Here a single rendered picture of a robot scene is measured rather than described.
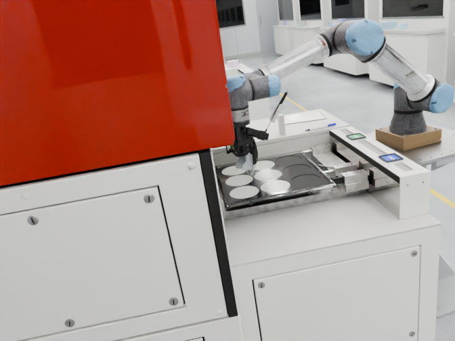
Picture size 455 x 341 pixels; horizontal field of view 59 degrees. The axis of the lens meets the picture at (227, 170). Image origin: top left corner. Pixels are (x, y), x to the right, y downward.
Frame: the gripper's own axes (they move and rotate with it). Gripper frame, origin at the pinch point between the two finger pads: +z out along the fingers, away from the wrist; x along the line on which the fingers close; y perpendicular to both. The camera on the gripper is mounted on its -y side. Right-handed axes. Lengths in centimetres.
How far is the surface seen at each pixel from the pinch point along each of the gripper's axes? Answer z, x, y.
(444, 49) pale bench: 28, -142, -463
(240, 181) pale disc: 1.3, 1.2, 6.7
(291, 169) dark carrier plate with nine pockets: 1.4, 9.4, -11.5
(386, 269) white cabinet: 21, 52, -3
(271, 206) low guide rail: 7.3, 15.4, 6.0
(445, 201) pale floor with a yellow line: 91, -10, -183
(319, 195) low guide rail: 6.8, 24.3, -8.7
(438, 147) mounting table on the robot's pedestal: 9, 33, -75
